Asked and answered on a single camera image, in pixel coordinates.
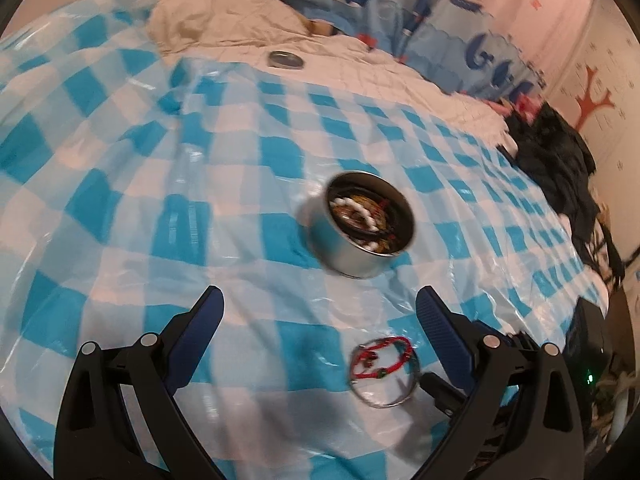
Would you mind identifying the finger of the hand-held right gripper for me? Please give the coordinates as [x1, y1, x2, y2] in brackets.
[419, 372, 468, 417]

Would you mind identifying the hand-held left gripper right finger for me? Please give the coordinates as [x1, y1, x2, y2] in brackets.
[415, 285, 586, 480]

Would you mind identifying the pink cloth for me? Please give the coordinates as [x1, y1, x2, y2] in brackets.
[492, 92, 543, 121]

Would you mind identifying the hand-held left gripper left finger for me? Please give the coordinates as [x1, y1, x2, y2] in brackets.
[54, 285, 226, 480]

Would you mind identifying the black garment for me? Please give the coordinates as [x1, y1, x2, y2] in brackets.
[515, 102, 626, 281]

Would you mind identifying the blue white checkered plastic sheet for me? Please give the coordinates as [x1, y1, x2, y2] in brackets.
[0, 0, 608, 480]

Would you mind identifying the white quilt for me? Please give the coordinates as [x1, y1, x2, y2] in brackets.
[145, 0, 518, 156]

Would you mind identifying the round metal tin lid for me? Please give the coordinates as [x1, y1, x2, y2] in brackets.
[267, 50, 306, 72]

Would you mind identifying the round metal tin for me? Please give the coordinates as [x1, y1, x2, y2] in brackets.
[306, 171, 417, 278]

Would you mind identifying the silver bangle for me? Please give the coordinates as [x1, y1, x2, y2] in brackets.
[350, 345, 420, 408]

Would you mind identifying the white bead bracelet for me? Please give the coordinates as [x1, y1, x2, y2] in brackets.
[331, 197, 383, 251]

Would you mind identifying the black bangle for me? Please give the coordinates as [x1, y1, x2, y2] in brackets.
[330, 187, 408, 253]

